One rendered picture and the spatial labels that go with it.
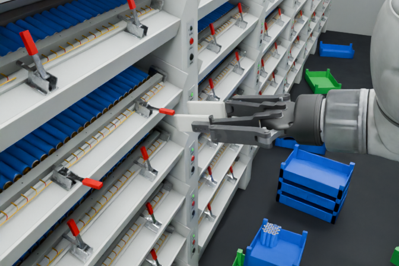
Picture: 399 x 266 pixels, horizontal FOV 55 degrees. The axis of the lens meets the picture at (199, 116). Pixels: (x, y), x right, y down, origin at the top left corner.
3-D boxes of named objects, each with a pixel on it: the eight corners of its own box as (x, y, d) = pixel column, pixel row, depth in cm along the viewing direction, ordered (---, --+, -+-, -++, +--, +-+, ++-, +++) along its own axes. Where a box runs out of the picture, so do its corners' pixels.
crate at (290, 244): (260, 233, 178) (263, 217, 176) (304, 247, 171) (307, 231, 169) (242, 266, 151) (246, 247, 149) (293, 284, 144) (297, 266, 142)
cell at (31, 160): (10, 147, 70) (39, 165, 69) (3, 152, 69) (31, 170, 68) (10, 140, 69) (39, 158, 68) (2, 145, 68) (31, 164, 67)
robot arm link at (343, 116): (370, 133, 58) (329, 131, 61) (370, 78, 54) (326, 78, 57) (366, 167, 51) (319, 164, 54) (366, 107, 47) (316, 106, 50)
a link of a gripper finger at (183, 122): (216, 131, 62) (214, 133, 61) (179, 129, 65) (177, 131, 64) (213, 114, 60) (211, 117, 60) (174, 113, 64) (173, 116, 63)
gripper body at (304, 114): (322, 158, 54) (257, 153, 58) (330, 128, 60) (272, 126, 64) (319, 110, 50) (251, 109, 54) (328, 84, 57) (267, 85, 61)
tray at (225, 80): (251, 69, 168) (263, 43, 160) (193, 141, 121) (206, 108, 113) (211, 48, 172) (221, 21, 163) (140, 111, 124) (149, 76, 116)
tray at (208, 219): (243, 170, 198) (253, 152, 189) (195, 260, 150) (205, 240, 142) (209, 151, 201) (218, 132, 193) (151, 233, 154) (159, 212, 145)
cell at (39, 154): (19, 141, 72) (47, 158, 71) (12, 146, 70) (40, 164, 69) (19, 134, 71) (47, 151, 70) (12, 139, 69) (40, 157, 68)
